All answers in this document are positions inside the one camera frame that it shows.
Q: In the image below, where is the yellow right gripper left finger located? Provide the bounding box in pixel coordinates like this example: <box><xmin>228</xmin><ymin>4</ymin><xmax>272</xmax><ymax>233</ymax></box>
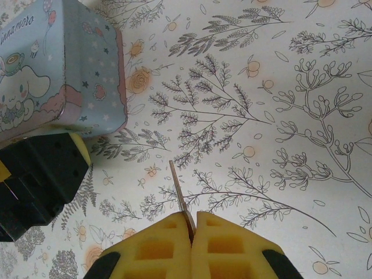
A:
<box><xmin>84</xmin><ymin>211</ymin><xmax>195</xmax><ymax>279</ymax></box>

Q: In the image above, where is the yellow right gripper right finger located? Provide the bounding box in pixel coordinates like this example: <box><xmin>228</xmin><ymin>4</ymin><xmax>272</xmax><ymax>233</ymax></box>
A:
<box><xmin>192</xmin><ymin>211</ymin><xmax>303</xmax><ymax>279</ymax></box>

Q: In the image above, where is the blue cartoon tin box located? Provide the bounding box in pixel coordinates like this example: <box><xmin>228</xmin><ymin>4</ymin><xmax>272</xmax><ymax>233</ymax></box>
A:
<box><xmin>0</xmin><ymin>0</ymin><xmax>128</xmax><ymax>138</ymax></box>

